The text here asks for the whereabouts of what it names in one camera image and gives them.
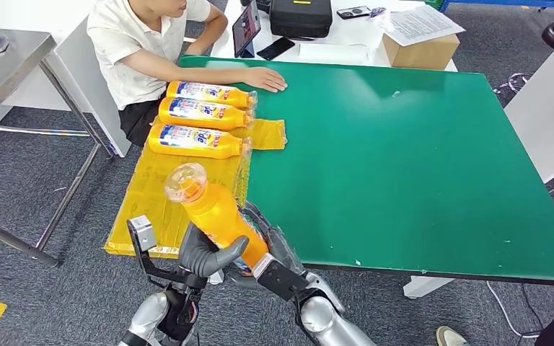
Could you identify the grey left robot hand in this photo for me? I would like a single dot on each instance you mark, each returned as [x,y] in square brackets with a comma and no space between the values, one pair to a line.
[200,255]

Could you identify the person's right hand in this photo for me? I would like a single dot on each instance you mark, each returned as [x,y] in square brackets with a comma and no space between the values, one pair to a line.
[265,79]

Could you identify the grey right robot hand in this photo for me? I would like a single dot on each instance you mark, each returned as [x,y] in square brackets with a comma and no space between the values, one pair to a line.
[277,243]

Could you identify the orange detergent bottle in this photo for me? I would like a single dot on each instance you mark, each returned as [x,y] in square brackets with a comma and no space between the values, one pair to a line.
[219,219]
[224,145]
[238,98]
[229,119]

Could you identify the person's left forearm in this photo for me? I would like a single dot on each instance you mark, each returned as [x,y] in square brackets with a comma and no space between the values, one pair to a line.
[210,36]

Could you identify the person's right forearm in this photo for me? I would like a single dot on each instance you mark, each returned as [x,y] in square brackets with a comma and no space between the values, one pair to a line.
[212,75]

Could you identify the white table leg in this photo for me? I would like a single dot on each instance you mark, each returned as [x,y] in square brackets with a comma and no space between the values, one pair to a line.
[427,286]
[217,277]

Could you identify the black smartphone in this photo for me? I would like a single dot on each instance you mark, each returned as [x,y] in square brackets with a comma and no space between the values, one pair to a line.
[276,48]

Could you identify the tablet on blue stand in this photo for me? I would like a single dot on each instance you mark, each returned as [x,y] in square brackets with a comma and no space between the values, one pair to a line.
[246,26]

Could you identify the yellow taped cardboard mat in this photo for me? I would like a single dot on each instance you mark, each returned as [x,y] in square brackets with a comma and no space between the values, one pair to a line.
[162,205]

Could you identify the black carrying case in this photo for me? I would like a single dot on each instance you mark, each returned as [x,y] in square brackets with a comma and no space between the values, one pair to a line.
[300,18]

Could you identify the purple wrapper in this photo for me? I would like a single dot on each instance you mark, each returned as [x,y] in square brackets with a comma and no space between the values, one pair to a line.
[376,12]

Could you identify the brown cardboard box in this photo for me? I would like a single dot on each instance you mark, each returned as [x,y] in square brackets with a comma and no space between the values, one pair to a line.
[420,54]

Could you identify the printed paper sheet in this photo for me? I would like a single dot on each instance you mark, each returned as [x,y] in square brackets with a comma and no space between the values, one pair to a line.
[421,25]

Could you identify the green plastic crate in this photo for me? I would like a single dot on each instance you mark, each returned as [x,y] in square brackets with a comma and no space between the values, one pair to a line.
[433,4]

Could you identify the person's foot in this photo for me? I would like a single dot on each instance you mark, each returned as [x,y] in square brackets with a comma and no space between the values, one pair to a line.
[450,338]

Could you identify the blue metal rack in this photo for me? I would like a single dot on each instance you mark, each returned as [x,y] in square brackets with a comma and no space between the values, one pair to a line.
[497,2]

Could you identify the stainless steel table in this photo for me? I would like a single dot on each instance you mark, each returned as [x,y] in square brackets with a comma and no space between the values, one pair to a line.
[4,71]

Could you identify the white side table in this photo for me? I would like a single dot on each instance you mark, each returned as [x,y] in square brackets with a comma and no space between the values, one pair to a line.
[549,110]

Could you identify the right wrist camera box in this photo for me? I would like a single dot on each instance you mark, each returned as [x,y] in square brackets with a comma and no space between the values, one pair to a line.
[279,279]

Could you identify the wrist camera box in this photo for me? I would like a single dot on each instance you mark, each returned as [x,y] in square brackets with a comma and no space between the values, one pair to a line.
[279,279]
[143,234]

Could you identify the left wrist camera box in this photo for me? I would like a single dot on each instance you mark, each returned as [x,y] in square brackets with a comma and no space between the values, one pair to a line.
[143,234]

